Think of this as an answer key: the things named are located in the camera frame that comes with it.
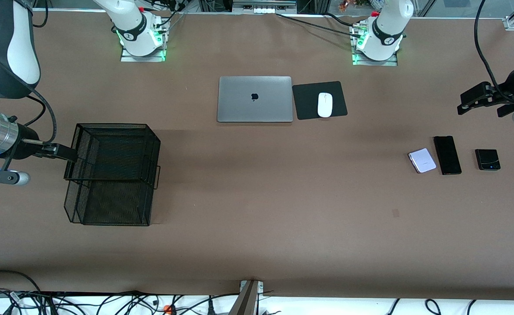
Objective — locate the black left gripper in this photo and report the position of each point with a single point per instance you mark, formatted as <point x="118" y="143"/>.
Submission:
<point x="505" y="93"/>

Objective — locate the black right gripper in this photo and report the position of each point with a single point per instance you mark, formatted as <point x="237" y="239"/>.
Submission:
<point x="26" y="147"/>

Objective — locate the small black flip phone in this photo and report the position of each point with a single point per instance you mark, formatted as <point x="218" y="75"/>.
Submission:
<point x="487" y="158"/>

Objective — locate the long black smartphone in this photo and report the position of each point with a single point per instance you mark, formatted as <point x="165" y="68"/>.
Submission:
<point x="447" y="155"/>

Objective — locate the lavender flip phone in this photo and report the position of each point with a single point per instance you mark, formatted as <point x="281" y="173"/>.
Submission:
<point x="422" y="160"/>

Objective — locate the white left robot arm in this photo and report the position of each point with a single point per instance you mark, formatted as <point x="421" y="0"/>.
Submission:
<point x="379" y="50"/>

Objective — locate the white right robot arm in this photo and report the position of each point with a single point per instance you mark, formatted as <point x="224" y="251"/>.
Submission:
<point x="14" y="48"/>

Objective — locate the white computer mouse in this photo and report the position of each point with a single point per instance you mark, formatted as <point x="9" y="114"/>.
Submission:
<point x="325" y="105"/>

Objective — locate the small orange figurine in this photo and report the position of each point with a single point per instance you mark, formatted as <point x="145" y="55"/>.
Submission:
<point x="343" y="5"/>

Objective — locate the black mouse pad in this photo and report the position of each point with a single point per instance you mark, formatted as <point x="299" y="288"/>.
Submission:
<point x="305" y="105"/>

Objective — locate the silver closed laptop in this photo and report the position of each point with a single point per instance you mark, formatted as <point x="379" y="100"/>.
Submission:
<point x="239" y="105"/>

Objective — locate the grey power strip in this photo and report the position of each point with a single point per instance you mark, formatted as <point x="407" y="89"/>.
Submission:
<point x="263" y="8"/>

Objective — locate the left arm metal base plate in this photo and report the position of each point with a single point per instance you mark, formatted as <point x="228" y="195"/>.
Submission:
<point x="392" y="62"/>

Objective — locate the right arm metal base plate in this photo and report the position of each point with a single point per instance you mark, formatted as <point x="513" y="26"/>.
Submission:
<point x="128" y="58"/>

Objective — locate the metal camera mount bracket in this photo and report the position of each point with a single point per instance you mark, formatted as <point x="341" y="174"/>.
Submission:
<point x="246" y="302"/>

